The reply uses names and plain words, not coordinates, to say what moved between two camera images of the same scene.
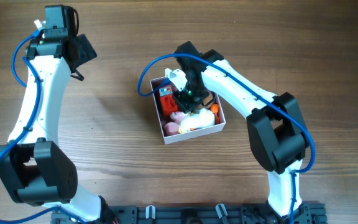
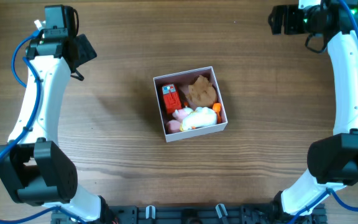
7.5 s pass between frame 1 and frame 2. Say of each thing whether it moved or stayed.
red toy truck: moved
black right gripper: moved
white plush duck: stayed
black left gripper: stayed
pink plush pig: stayed
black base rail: stayed
